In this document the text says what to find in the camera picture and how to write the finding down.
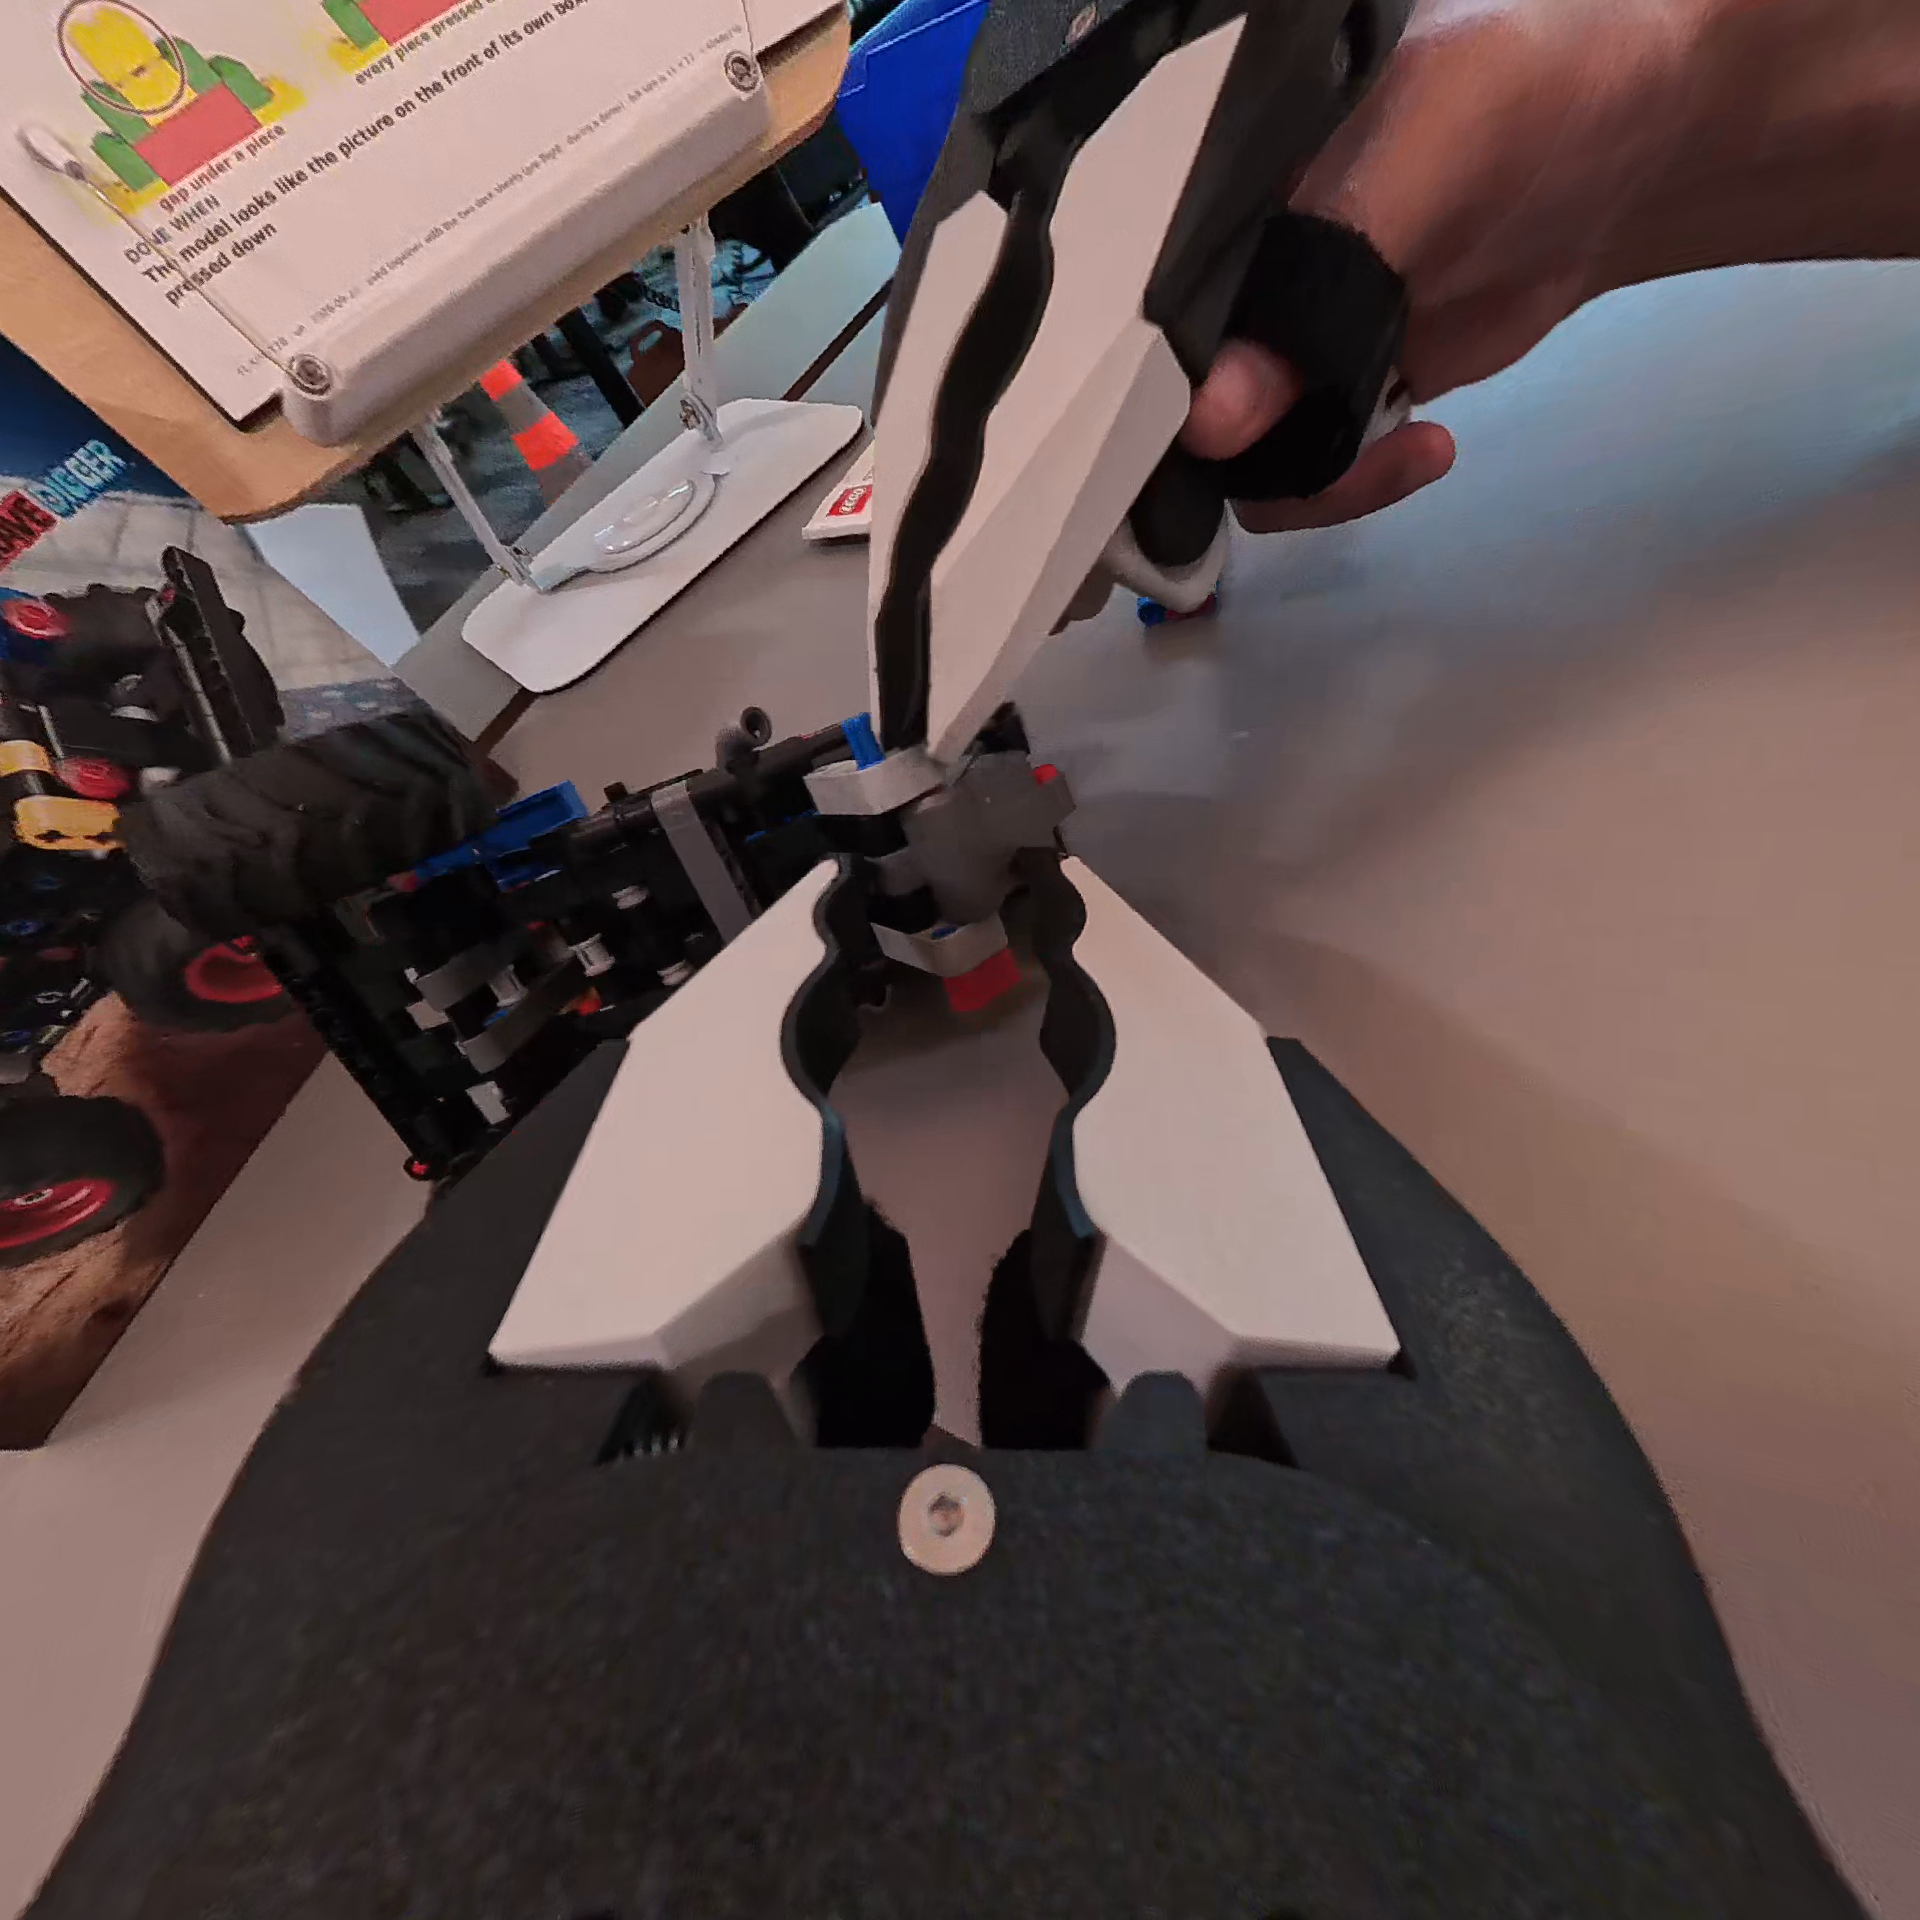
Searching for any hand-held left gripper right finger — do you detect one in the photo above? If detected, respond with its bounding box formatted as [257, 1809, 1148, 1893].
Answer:
[979, 855, 1405, 1448]

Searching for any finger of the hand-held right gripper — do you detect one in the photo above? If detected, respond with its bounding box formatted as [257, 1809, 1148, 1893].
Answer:
[865, 183, 1040, 746]
[907, 17, 1251, 777]

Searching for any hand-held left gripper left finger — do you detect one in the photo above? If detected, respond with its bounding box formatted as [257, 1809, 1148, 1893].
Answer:
[488, 860, 937, 1448]

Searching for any blue black lego truck model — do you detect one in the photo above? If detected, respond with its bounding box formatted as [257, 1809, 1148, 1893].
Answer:
[119, 701, 1081, 1186]

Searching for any person's right forearm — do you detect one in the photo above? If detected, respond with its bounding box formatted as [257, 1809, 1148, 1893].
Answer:
[1664, 0, 1920, 328]

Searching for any monster truck lego box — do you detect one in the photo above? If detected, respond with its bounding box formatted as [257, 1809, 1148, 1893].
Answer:
[0, 335, 519, 1448]

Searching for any person's right hand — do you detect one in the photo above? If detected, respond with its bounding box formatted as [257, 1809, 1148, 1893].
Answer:
[1176, 0, 1688, 536]

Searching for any blue plastic bin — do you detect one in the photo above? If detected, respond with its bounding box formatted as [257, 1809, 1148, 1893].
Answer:
[832, 0, 992, 249]

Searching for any orange traffic cone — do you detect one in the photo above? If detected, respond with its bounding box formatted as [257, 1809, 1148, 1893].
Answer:
[480, 358, 579, 482]

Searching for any clear white sign stand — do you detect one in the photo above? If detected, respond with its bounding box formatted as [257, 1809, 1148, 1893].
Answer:
[405, 217, 873, 692]

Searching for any white instruction sign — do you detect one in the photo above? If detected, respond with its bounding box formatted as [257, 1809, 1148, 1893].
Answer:
[0, 0, 774, 444]

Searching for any instruction sheet on stand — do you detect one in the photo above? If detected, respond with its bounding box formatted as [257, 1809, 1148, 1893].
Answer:
[0, 0, 856, 518]

